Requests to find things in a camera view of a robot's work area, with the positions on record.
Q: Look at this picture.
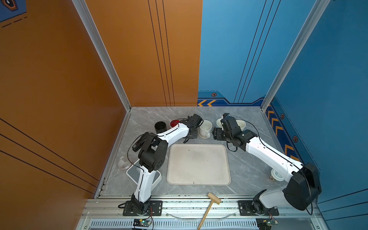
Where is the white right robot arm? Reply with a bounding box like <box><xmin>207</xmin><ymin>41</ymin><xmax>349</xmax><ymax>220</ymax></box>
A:
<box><xmin>212</xmin><ymin>113</ymin><xmax>322</xmax><ymax>215</ymax></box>

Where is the clear glass cup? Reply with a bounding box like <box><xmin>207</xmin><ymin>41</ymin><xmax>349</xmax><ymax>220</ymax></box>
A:
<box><xmin>117</xmin><ymin>157</ymin><xmax>132</xmax><ymax>170</ymax></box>

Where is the left green circuit board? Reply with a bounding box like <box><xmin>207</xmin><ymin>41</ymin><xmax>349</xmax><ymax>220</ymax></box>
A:
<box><xmin>132</xmin><ymin>218</ymin><xmax>153</xmax><ymax>230</ymax></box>

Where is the aluminium corner post right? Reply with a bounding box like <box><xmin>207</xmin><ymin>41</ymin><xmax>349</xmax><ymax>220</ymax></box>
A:
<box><xmin>260</xmin><ymin>0</ymin><xmax>330</xmax><ymax>112</ymax></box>

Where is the wooden mallet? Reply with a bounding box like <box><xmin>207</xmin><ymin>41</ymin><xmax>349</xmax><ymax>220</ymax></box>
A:
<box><xmin>197</xmin><ymin>193</ymin><xmax>221</xmax><ymax>230</ymax></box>

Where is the aluminium corner post left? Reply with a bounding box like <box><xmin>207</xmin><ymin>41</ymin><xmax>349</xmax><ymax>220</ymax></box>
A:
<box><xmin>71</xmin><ymin>0</ymin><xmax>132</xmax><ymax>112</ymax></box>

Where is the green circuit board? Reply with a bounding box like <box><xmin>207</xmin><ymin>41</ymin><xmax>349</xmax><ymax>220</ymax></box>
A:
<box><xmin>132</xmin><ymin>218</ymin><xmax>153</xmax><ymax>230</ymax></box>
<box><xmin>256</xmin><ymin>218</ymin><xmax>272</xmax><ymax>230</ymax></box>

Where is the aluminium front rail frame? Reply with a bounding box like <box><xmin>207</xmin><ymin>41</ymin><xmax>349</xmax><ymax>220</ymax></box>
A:
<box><xmin>76</xmin><ymin>195</ymin><xmax>328</xmax><ymax>230</ymax></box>

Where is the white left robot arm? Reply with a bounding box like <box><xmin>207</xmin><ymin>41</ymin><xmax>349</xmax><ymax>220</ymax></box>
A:
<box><xmin>130</xmin><ymin>120</ymin><xmax>203</xmax><ymax>215</ymax></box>

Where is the black stapler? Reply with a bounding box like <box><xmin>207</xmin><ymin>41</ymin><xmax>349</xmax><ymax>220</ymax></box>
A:
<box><xmin>132</xmin><ymin>134</ymin><xmax>146</xmax><ymax>152</ymax></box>

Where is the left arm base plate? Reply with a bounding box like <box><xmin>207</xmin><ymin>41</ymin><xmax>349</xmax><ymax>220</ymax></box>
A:
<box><xmin>123</xmin><ymin>200</ymin><xmax>163</xmax><ymax>217</ymax></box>

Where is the large white mug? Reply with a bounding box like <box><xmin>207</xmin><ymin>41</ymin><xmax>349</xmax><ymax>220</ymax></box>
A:
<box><xmin>198</xmin><ymin>120</ymin><xmax>213</xmax><ymax>139</ymax></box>

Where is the aluminium corner post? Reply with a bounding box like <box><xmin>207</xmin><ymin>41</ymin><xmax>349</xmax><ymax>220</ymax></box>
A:
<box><xmin>260</xmin><ymin>0</ymin><xmax>330</xmax><ymax>112</ymax></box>
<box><xmin>71</xmin><ymin>0</ymin><xmax>132</xmax><ymax>112</ymax></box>

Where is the beige serving tray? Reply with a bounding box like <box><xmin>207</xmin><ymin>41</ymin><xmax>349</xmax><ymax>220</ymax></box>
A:
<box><xmin>167</xmin><ymin>144</ymin><xmax>232</xmax><ymax>186</ymax></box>

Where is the red inside white mug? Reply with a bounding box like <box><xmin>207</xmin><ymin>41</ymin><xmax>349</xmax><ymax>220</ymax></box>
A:
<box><xmin>170</xmin><ymin>119</ymin><xmax>180</xmax><ymax>128</ymax></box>

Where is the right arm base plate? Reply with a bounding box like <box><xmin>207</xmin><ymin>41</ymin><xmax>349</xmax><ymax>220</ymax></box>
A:
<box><xmin>238</xmin><ymin>200</ymin><xmax>279</xmax><ymax>216</ymax></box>

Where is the black mug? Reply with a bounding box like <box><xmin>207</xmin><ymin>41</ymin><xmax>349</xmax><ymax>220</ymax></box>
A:
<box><xmin>154</xmin><ymin>121</ymin><xmax>167</xmax><ymax>134</ymax></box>

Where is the light blue mug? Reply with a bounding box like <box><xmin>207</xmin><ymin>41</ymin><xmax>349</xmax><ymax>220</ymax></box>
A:
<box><xmin>216</xmin><ymin>118</ymin><xmax>223</xmax><ymax>128</ymax></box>

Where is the right green circuit board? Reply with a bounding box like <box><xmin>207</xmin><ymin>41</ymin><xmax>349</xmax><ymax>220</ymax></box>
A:
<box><xmin>256</xmin><ymin>218</ymin><xmax>272</xmax><ymax>230</ymax></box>

